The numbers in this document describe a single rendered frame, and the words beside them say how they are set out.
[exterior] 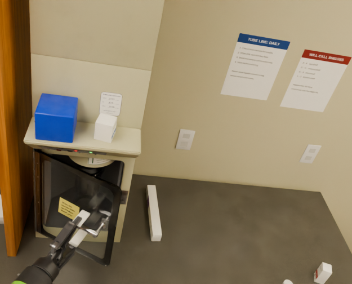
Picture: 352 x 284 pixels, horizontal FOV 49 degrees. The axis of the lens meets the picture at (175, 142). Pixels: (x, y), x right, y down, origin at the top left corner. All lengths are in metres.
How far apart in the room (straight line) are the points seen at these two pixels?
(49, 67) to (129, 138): 0.30
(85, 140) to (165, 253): 0.67
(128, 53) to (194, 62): 0.55
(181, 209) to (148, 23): 0.97
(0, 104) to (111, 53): 0.32
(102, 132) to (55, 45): 0.26
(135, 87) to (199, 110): 0.63
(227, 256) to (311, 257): 0.38
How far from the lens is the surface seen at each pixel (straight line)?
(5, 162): 1.22
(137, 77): 1.10
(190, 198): 1.82
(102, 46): 1.06
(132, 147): 1.12
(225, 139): 1.81
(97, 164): 1.32
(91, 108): 1.16
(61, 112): 1.07
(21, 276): 1.16
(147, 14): 1.02
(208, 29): 1.52
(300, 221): 1.96
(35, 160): 1.30
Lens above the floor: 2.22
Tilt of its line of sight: 37 degrees down
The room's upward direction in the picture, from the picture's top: 15 degrees clockwise
